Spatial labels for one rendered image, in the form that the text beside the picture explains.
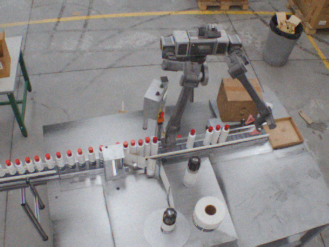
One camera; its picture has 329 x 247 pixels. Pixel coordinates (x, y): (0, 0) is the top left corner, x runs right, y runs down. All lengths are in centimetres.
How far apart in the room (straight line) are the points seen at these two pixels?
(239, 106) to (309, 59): 270
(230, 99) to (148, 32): 255
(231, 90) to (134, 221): 124
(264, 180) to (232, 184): 26
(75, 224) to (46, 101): 209
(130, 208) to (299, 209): 124
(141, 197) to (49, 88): 230
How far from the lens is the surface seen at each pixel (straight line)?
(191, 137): 257
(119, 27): 515
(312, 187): 290
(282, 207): 272
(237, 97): 280
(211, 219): 230
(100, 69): 451
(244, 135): 288
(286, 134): 309
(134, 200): 247
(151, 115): 230
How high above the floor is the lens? 311
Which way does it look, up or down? 53 degrees down
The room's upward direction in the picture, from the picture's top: 6 degrees clockwise
